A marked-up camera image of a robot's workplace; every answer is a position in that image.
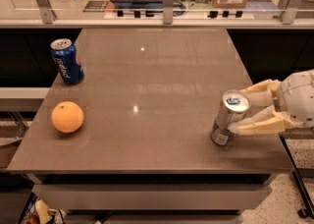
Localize left metal railing post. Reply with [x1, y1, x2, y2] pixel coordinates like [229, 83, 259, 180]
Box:
[35, 0, 56, 24]

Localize silver redbull can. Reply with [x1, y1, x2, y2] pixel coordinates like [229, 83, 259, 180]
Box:
[211, 89, 251, 146]

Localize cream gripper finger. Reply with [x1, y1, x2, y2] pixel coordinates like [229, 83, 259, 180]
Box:
[241, 80, 283, 107]
[228, 105, 294, 136]

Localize metal railing post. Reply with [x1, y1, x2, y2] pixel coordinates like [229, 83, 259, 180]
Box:
[163, 0, 174, 25]
[280, 0, 301, 25]
[35, 0, 56, 24]

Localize middle metal railing post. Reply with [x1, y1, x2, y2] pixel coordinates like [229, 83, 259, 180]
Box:
[163, 0, 174, 25]

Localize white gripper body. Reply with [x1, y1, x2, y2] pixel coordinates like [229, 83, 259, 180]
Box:
[280, 70, 314, 128]

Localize orange fruit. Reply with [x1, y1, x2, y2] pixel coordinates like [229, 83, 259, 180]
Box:
[51, 101, 84, 133]

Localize right metal railing post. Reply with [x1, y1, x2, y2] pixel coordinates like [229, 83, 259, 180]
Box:
[280, 0, 301, 25]

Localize blue pepsi can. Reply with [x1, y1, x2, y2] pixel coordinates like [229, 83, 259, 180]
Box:
[50, 38, 84, 84]

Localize clutter items under table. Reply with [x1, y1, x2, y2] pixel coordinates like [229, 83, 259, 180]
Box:
[19, 199, 66, 224]

